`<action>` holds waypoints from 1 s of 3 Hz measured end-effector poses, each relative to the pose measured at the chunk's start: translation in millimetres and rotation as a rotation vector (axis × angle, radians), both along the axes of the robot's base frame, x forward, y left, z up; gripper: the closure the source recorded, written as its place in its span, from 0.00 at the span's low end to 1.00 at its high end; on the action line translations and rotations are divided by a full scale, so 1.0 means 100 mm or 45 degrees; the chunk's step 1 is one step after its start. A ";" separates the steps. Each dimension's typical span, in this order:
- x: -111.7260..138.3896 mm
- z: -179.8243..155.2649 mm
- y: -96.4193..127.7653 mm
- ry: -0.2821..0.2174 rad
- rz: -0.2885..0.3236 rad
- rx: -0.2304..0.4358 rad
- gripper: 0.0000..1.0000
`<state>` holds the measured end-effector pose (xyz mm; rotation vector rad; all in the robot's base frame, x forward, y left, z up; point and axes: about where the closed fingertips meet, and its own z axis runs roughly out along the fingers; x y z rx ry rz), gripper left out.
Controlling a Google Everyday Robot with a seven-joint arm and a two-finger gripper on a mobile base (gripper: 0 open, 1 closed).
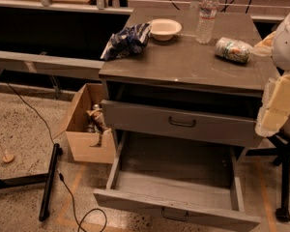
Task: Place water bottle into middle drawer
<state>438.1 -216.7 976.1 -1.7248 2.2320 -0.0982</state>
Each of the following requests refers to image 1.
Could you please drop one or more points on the cardboard box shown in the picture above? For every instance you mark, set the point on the cardboard box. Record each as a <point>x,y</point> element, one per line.
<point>86,144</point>

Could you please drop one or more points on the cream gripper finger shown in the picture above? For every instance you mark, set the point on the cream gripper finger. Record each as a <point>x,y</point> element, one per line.
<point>275,109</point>

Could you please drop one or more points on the blue white chip bag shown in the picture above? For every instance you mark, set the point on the blue white chip bag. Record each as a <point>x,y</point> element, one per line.
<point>129,41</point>

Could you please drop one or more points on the crumpled items in box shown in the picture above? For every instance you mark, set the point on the crumpled items in box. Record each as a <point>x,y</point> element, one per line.
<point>96,122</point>

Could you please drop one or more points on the white green snack can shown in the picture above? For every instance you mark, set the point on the white green snack can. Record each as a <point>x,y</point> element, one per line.
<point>233,50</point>

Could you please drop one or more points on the black office chair base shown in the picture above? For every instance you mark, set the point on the black office chair base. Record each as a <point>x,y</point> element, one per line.
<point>281,151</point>

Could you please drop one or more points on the grey upper drawer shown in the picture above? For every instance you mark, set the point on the grey upper drawer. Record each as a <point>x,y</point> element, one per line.
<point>180,123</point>

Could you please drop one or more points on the white paper bowl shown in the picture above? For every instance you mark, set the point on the white paper bowl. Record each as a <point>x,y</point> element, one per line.
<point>163,29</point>

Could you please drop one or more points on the clear plastic water bottle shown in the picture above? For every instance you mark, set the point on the clear plastic water bottle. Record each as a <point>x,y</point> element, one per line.
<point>207,16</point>

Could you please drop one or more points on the grey drawer cabinet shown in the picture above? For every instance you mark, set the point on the grey drawer cabinet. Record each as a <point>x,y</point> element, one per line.
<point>183,74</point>

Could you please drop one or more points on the grey open lower drawer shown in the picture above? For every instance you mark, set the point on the grey open lower drawer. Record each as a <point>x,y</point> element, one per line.
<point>177,179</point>

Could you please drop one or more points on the grey metal railing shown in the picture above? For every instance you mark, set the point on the grey metal railing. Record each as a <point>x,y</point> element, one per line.
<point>51,65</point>

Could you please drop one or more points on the black metal stand leg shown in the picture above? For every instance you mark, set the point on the black metal stand leg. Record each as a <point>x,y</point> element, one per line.
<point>44,178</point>

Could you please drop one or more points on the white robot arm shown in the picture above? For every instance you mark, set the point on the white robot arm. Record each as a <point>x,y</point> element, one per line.
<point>281,45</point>

